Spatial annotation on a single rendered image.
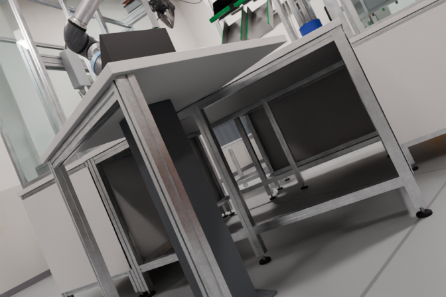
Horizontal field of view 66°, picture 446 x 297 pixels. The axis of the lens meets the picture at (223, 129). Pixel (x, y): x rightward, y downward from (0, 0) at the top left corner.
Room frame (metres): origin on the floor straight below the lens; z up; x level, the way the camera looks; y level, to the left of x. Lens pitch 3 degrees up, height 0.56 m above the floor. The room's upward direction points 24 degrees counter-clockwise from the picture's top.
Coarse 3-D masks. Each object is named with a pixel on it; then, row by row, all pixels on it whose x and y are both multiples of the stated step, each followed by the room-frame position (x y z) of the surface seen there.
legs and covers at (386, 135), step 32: (288, 64) 1.48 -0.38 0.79; (352, 64) 1.38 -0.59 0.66; (224, 96) 1.58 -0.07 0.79; (384, 128) 1.38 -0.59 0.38; (96, 160) 1.90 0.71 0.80; (128, 160) 2.24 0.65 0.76; (224, 160) 1.66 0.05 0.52; (288, 160) 2.90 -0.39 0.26; (320, 160) 2.81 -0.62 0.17; (128, 192) 2.12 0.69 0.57; (224, 192) 3.18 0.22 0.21; (352, 192) 1.46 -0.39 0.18; (416, 192) 1.38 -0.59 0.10; (128, 224) 2.02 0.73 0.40; (160, 224) 2.27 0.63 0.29; (256, 224) 1.65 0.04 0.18; (128, 256) 1.91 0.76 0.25; (160, 256) 2.09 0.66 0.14; (256, 256) 1.65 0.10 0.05
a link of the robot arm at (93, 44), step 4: (88, 36) 1.68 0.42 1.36; (92, 36) 1.71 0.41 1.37; (88, 40) 1.67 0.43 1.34; (92, 40) 1.69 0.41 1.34; (96, 40) 1.70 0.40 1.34; (88, 44) 1.67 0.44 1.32; (92, 44) 1.67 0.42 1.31; (96, 44) 1.67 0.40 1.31; (84, 48) 1.67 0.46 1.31; (88, 48) 1.67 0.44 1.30; (92, 48) 1.67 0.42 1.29; (96, 48) 1.67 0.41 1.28; (76, 52) 1.68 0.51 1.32; (80, 52) 1.68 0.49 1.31; (84, 52) 1.69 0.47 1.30; (88, 52) 1.67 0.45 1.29; (92, 52) 1.67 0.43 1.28; (84, 56) 1.72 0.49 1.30; (88, 56) 1.68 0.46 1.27; (92, 56) 1.68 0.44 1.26
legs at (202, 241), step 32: (128, 96) 0.81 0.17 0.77; (96, 128) 1.05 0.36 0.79; (128, 128) 1.28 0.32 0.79; (160, 128) 1.25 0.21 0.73; (64, 160) 1.37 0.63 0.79; (160, 160) 0.81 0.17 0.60; (192, 160) 1.29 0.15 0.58; (64, 192) 1.43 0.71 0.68; (160, 192) 0.83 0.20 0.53; (192, 192) 1.26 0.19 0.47; (192, 224) 0.82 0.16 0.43; (224, 224) 1.30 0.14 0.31; (96, 256) 1.45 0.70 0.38; (192, 256) 0.81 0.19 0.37; (224, 256) 1.27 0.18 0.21; (192, 288) 1.31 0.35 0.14; (224, 288) 0.83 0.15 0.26
